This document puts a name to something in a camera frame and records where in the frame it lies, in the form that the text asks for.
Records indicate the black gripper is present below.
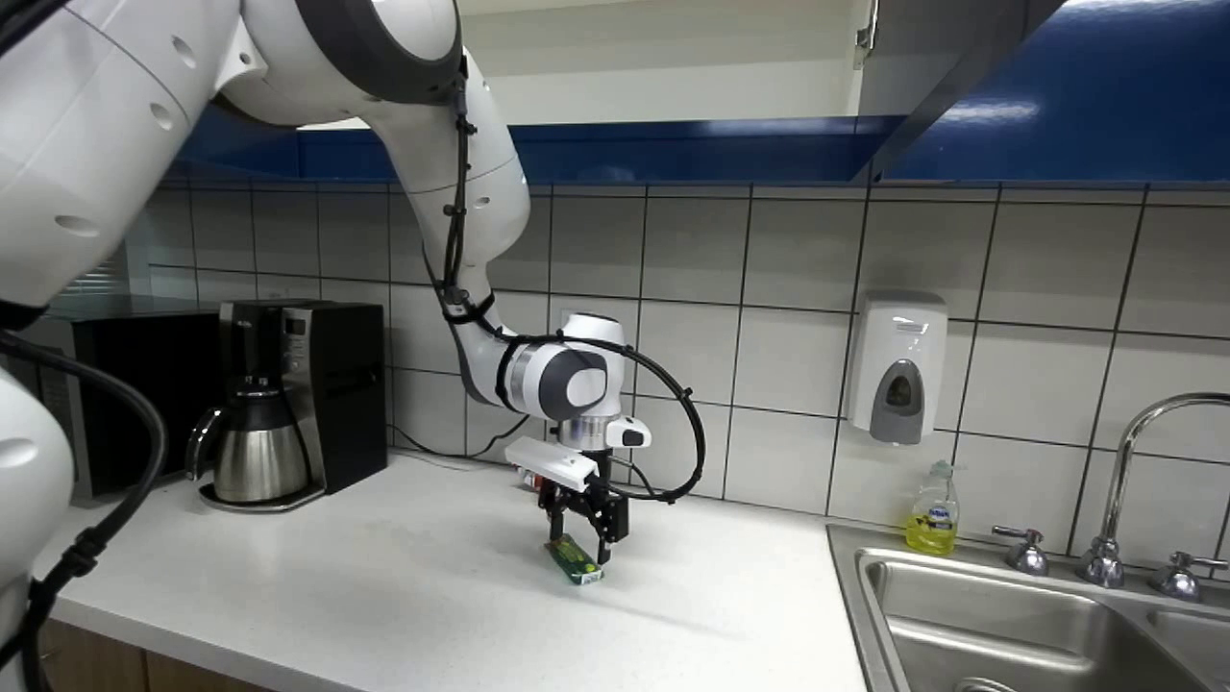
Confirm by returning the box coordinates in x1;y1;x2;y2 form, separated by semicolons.
534;473;633;569

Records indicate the blue cabinet white interior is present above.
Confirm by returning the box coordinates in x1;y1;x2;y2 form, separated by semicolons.
168;0;909;194

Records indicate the wooden base cabinet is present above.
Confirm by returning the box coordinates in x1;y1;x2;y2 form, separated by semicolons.
32;618;272;692

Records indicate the metal cabinet hinge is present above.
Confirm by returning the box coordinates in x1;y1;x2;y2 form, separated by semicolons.
853;5;889;58

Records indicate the black steel coffee maker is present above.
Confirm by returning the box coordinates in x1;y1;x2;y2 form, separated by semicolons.
215;300;394;506

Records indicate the steel coffee carafe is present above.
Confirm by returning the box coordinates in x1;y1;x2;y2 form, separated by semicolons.
190;379;317;506

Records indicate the yellow dish soap bottle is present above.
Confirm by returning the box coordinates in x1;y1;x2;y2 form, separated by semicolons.
902;459;965;556

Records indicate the stainless steel sink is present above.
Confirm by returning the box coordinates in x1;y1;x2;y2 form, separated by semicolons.
824;520;1230;692

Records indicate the black microwave oven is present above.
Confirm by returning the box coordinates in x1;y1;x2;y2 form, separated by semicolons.
68;308;227;497

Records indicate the chrome sink faucet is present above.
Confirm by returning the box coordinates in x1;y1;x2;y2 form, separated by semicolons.
992;388;1230;609

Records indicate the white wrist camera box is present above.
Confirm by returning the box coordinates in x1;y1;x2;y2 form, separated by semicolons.
499;440;602;497

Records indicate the black power cord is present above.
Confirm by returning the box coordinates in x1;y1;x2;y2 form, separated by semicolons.
473;409;532;461

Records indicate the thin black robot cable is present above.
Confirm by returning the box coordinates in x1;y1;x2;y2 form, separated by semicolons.
435;72;713;506

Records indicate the white wall soap dispenser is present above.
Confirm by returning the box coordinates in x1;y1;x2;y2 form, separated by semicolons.
846;300;953;449

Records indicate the thick black robot hose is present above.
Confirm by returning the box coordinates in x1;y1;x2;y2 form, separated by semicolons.
0;327;174;692

